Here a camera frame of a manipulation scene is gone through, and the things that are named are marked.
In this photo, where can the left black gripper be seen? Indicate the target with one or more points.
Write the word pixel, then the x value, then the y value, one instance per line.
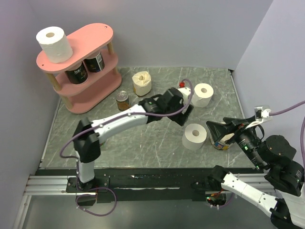
pixel 180 119

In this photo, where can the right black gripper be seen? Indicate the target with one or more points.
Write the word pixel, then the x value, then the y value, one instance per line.
pixel 217 129

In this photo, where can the black paper roll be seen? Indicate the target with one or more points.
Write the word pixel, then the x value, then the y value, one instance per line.
pixel 77 74

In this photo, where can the white paper roll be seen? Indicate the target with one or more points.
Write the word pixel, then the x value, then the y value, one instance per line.
pixel 194 136
pixel 203 93
pixel 55 44

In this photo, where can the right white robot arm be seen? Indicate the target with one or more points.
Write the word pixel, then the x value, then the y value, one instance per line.
pixel 275 155

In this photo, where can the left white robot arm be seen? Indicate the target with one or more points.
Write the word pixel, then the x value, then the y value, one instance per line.
pixel 90 135

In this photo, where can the pink three-tier shelf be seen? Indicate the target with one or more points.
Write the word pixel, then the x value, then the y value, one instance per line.
pixel 80 98

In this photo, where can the printed wrapped paper roll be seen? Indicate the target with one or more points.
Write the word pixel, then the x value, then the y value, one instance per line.
pixel 221 145

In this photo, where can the beige wrapped paper roll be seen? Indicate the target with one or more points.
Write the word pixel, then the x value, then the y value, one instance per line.
pixel 142 83

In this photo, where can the food tin can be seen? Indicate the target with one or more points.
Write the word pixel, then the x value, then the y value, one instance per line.
pixel 122 100

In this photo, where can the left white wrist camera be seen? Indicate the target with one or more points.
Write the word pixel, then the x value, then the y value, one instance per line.
pixel 186 92

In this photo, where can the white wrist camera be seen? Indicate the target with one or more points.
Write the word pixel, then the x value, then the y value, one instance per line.
pixel 186 92
pixel 261 115

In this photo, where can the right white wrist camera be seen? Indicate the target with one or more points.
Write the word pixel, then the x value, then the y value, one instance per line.
pixel 261 115

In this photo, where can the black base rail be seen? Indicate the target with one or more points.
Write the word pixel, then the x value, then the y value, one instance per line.
pixel 145 184

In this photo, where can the aluminium frame rail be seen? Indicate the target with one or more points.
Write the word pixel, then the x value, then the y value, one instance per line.
pixel 39 186

